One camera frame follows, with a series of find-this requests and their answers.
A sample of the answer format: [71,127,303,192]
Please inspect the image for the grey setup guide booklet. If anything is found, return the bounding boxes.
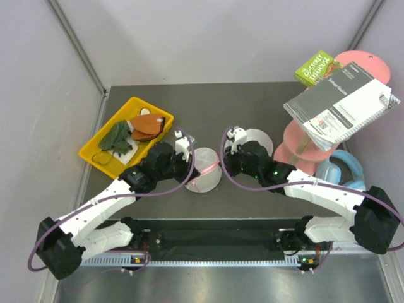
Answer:
[283,61,401,152]

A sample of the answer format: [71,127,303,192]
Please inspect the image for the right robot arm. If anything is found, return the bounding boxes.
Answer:
[220,138,403,254]

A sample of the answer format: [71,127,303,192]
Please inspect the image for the grey aluminium corner post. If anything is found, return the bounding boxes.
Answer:
[47,0,110,97]

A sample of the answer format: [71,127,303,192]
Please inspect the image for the orange bra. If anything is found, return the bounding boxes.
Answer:
[129,114,165,142]

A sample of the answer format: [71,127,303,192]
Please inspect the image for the pink-zippered round laundry bag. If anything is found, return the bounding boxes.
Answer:
[186,147,222,193]

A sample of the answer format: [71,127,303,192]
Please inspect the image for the yellow plastic tray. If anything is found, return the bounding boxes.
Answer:
[78,97,174,179]

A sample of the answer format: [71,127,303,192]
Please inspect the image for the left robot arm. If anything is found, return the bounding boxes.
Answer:
[31,137,198,280]

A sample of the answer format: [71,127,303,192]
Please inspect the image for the green treehouse book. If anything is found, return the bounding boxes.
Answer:
[294,50,343,88]

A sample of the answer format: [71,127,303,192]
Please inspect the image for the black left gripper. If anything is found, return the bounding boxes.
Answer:
[156,150,199,186]

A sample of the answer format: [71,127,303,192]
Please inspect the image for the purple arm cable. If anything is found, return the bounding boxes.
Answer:
[27,128,198,272]
[220,126,404,252]

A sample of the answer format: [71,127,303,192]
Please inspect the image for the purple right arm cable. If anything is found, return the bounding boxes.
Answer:
[220,126,404,252]

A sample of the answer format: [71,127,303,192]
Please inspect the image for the blue headphones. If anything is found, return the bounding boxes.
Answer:
[315,149,366,191]

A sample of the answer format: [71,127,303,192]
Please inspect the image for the green bra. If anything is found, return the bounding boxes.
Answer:
[92,120,133,166]

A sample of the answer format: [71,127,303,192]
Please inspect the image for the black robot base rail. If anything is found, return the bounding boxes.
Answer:
[126,217,332,261]

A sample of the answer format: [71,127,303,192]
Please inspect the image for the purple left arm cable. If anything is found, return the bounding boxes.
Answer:
[27,128,198,272]

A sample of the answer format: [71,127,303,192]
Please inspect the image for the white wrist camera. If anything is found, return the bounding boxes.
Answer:
[225,126,247,155]
[174,129,196,162]

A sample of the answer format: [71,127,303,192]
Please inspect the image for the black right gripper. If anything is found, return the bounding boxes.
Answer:
[220,143,262,180]

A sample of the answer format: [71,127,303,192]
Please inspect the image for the white mesh laundry bag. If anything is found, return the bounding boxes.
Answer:
[244,128,273,156]

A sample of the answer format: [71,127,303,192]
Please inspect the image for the pink tiered stand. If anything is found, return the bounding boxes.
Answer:
[274,50,391,175]

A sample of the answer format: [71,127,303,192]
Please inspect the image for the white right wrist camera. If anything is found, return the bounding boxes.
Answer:
[225,126,247,155]

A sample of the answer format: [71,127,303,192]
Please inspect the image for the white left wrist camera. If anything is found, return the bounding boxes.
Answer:
[174,129,196,162]

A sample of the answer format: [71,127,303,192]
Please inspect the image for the grey slotted cable duct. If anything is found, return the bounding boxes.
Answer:
[81,254,319,268]

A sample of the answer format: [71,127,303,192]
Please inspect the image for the right aluminium corner post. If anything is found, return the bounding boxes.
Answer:
[347,0,386,51]

